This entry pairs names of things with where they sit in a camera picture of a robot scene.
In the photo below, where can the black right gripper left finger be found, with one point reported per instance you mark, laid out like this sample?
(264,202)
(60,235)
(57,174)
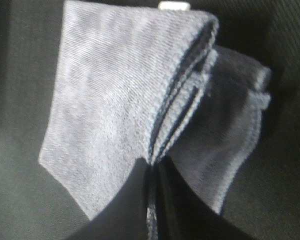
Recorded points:
(125,217)

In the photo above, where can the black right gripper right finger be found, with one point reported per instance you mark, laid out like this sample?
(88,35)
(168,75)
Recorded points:
(182,215)

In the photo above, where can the lavender grey towel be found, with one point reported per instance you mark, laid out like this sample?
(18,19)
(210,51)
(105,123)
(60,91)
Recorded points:
(140,82)

